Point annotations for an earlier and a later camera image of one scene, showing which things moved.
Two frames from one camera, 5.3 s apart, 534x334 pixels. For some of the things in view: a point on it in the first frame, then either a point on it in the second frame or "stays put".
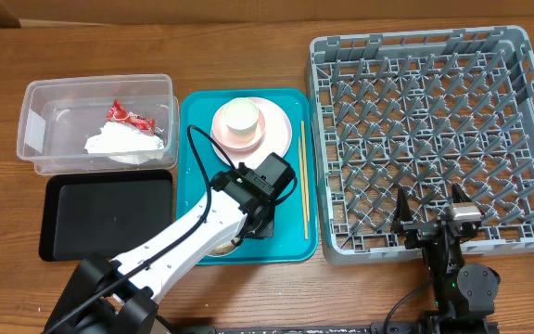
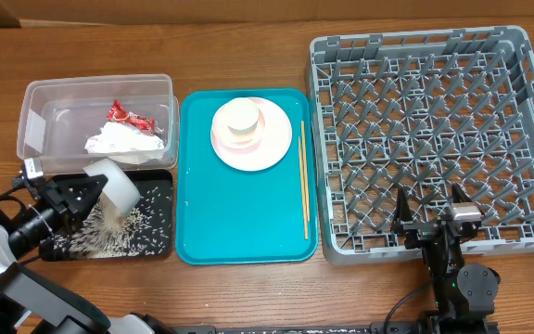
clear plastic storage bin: [96, 124] stays put
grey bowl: [224, 249] -> [120, 188]
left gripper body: [266, 226] -> [65, 214]
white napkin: [123, 143] stays put
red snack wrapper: [117, 113] stays put
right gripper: [419, 230] stays put
